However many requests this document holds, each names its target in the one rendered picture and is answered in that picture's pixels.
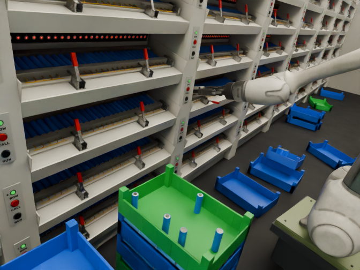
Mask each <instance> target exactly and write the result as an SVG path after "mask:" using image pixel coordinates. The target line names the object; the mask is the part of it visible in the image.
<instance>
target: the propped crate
mask: <svg viewBox="0 0 360 270"><path fill-rule="evenodd" d="M279 147H280V148H281V146H280V145H279V146H278V148H279ZM272 148H273V147H271V146H269V149H268V151H267V154H266V156H265V157H266V158H268V159H270V160H273V161H275V162H277V163H280V164H282V165H284V166H287V167H289V168H291V169H293V170H295V169H297V168H298V167H300V166H301V165H302V164H303V161H304V159H305V157H306V155H302V157H299V156H297V155H294V154H291V153H288V156H287V157H285V156H283V155H280V154H278V153H276V150H277V148H274V149H272Z"/></svg>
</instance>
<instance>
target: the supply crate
mask: <svg viewBox="0 0 360 270"><path fill-rule="evenodd" d="M133 192H138V193H139V197H138V209H136V208H135V207H133V206H132V205H131V198H132V193H133ZM198 193H202V194H203V195H204V196H203V200H202V204H201V209H200V213H199V214H195V213H194V206H195V203H196V198H197V194H198ZM118 212H120V213H121V214H122V215H123V216H124V217H125V218H126V219H127V220H129V221H130V222H131V223H132V224H133V225H134V226H135V227H137V228H138V229H139V230H140V231H141V232H142V233H143V234H144V235H146V236H147V237H148V238H149V239H150V240H151V241H152V242H153V243H155V244H156V245H157V246H158V247H159V248H160V249H161V250H162V251H164V252H165V253H166V254H167V255H168V256H169V257H170V258H171V259H173V260H174V261H175V262H176V263H178V264H179V265H180V266H181V267H182V268H183V269H184V270H218V269H219V268H220V267H221V266H222V265H223V263H224V262H225V261H226V260H227V259H228V258H229V257H230V256H231V255H232V253H233V252H234V251H235V250H236V249H237V248H238V247H239V246H240V245H241V243H242V242H243V241H244V240H245V239H246V238H247V236H248V233H249V230H250V227H251V224H252V220H253V217H254V215H253V214H252V213H250V212H248V211H247V212H246V213H245V214H244V216H242V215H240V214H238V213H237V212H235V211H234V210H232V209H231V208H229V207H228V206H226V205H224V204H223V203H221V202H219V201H218V200H216V199H215V198H213V197H212V196H210V195H208V194H207V193H206V192H204V191H202V190H201V189H199V188H197V187H196V186H194V185H193V184H191V183H189V182H188V181H186V180H185V179H183V178H181V177H180V176H178V175H177V174H175V173H174V166H173V165H172V164H168V165H166V170H165V172H164V173H162V174H160V175H158V176H156V177H154V178H152V179H150V180H148V181H146V182H144V183H143V184H141V185H139V186H137V187H135V188H133V189H131V190H129V189H128V188H127V187H126V186H123V187H121V188H119V194H118ZM165 214H170V215H171V219H170V226H169V233H168V235H167V234H166V233H165V232H164V231H163V230H162V224H163V216H164V215H165ZM181 227H186V228H187V236H186V241H185V247H184V248H183V247H182V246H181V245H180V244H178V237H179V231H180V228H181ZM217 228H221V229H222V230H223V236H222V239H221V243H220V247H219V250H218V252H213V251H212V249H211V247H212V243H213V239H214V235H215V232H216V229H217Z"/></svg>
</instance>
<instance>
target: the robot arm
mask: <svg viewBox="0 0 360 270"><path fill-rule="evenodd" d="M357 69H360V48H359V49H357V50H354V51H352V52H349V53H347V54H345V55H342V56H340V57H337V58H335V59H332V60H330V61H327V62H324V63H322V64H320V65H317V66H315V67H312V68H310V69H307V70H304V71H300V72H295V73H292V72H289V71H284V72H280V73H275V74H273V75H272V76H269V77H267V78H258V79H255V80H242V81H236V82H228V83H226V85H225V86H208V87H207V86H206V87H204V86H194V88H193V94H198V95H210V96H216V95H218V96H223V95H224V96H225V98H226V99H227V100H235V101H236V102H250V103H253V104H259V105H276V104H281V103H284V102H286V101H287V99H288V97H289V96H290V95H292V94H294V93H295V92H296V90H297V89H298V88H299V87H301V86H303V85H305V84H308V83H311V82H313V81H316V80H320V79H324V78H328V77H331V76H335V75H338V74H342V73H346V72H350V71H353V70H357ZM299 224H300V225H301V226H302V227H304V228H307V230H308V233H309V236H310V238H311V240H312V242H313V243H314V245H316V246H317V247H318V248H319V249H320V250H322V252H324V253H326V254H328V255H330V256H334V257H336V258H346V257H350V256H353V255H355V254H356V253H358V252H359V251H360V154H359V155H358V157H357V159H356V160H355V162H354V163H353V165H352V166H344V167H339V168H338V169H336V170H335V171H333V172H332V173H331V174H330V175H329V176H328V178H327V179H326V182H325V183H324V185H323V187H322V189H321V191H320V193H319V196H318V199H317V201H316V202H315V203H314V205H313V207H312V209H311V211H310V213H309V214H308V215H307V216H306V217H305V218H303V219H300V221H299Z"/></svg>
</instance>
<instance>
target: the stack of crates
mask: <svg viewBox="0 0 360 270"><path fill-rule="evenodd" d="M65 224H66V231H65V232H63V233H61V234H60V235H58V236H56V237H54V238H52V239H50V240H48V241H46V242H45V243H43V244H41V245H39V246H37V247H35V248H33V249H31V250H30V251H28V252H26V253H24V254H22V255H20V256H18V257H16V258H15V259H13V260H11V261H9V262H7V263H6V264H4V265H2V266H0V270H114V269H113V268H112V267H111V266H110V265H109V263H108V262H107V261H106V260H105V259H104V258H103V256H101V255H100V254H99V253H98V252H97V250H96V249H95V248H94V247H93V246H92V245H91V243H90V242H89V241H88V240H87V239H86V238H85V237H84V236H83V235H82V234H81V233H80V232H79V230H78V222H77V221H76V220H75V219H72V220H70V221H68V222H66V223H65Z"/></svg>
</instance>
